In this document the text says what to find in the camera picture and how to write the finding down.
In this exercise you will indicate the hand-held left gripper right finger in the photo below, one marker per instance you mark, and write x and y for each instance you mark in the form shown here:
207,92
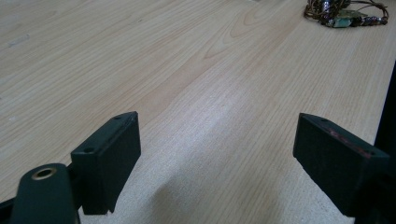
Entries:
336,165

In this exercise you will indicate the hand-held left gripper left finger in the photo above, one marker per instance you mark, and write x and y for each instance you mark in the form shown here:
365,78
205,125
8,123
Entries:
106,165

